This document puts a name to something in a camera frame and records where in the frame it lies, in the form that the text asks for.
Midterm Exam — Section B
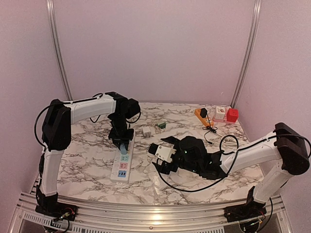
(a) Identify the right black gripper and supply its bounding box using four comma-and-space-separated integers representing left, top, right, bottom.
154, 136, 201, 175

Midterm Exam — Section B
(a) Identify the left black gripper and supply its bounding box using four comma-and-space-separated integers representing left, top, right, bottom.
107, 115, 133, 151

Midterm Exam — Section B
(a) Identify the light blue plug adapter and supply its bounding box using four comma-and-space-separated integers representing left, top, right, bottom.
120, 144, 127, 155

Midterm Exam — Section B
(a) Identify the white usb charger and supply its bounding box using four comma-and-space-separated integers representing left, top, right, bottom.
142, 127, 152, 137

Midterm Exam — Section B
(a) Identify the white pastel power strip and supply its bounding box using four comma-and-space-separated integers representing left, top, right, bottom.
110, 132, 136, 183

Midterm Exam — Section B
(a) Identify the green plug adapter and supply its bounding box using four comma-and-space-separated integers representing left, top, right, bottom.
156, 121, 166, 129

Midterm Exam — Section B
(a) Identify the orange power strip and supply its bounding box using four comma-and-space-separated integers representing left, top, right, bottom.
194, 108, 214, 127

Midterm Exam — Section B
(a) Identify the black adapter with cable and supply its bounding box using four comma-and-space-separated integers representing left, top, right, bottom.
200, 108, 218, 145

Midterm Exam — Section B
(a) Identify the white power cord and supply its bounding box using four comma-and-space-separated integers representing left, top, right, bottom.
220, 137, 240, 148

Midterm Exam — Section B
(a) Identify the white travel adapter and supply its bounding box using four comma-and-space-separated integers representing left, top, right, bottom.
214, 106, 226, 121

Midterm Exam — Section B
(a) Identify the pink triangular power strip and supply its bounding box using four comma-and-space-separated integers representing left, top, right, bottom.
212, 116, 237, 124

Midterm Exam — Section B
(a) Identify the red cube socket adapter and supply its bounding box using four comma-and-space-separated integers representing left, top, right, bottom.
226, 108, 239, 123

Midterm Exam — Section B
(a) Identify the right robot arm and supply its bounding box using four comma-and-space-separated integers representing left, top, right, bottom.
148, 122, 311, 217

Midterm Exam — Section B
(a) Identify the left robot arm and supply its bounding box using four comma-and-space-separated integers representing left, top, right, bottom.
35, 92, 140, 216

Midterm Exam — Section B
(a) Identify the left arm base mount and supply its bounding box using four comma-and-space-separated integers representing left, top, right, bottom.
35, 189, 79, 221

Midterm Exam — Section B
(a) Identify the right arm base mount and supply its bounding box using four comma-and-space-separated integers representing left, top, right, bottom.
224, 186, 267, 222

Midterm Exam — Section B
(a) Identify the front aluminium rail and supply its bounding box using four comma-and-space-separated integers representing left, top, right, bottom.
6, 193, 294, 233

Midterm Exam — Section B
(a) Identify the left aluminium frame post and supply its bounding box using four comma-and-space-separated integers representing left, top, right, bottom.
46, 0, 73, 100

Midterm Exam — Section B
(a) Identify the aluminium frame post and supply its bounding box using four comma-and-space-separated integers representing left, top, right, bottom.
46, 0, 73, 100
230, 0, 262, 108

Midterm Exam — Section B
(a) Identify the right aluminium frame post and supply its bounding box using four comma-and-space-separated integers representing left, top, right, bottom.
230, 0, 262, 108

